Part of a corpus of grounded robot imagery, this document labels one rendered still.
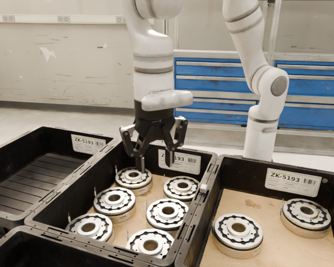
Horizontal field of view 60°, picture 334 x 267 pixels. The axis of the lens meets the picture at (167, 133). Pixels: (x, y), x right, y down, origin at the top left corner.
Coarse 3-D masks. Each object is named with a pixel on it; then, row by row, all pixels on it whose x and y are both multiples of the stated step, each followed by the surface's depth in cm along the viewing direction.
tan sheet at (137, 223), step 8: (152, 176) 86; (160, 176) 86; (160, 184) 82; (152, 192) 79; (160, 192) 79; (136, 200) 76; (144, 200) 76; (152, 200) 76; (136, 208) 73; (144, 208) 73; (136, 216) 70; (144, 216) 70; (112, 224) 68; (120, 224) 68; (128, 224) 68; (136, 224) 68; (144, 224) 68; (120, 232) 65; (128, 232) 65; (136, 232) 65; (120, 240) 63
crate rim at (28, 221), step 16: (112, 144) 83; (160, 144) 83; (96, 160) 75; (80, 176) 68; (208, 176) 68; (64, 192) 63; (192, 208) 58; (32, 224) 54; (80, 240) 50; (96, 240) 50; (176, 240) 50; (128, 256) 47; (144, 256) 47; (176, 256) 47
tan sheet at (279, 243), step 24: (240, 192) 79; (216, 216) 70; (264, 216) 70; (264, 240) 63; (288, 240) 63; (312, 240) 63; (216, 264) 57; (240, 264) 57; (264, 264) 57; (288, 264) 57; (312, 264) 57
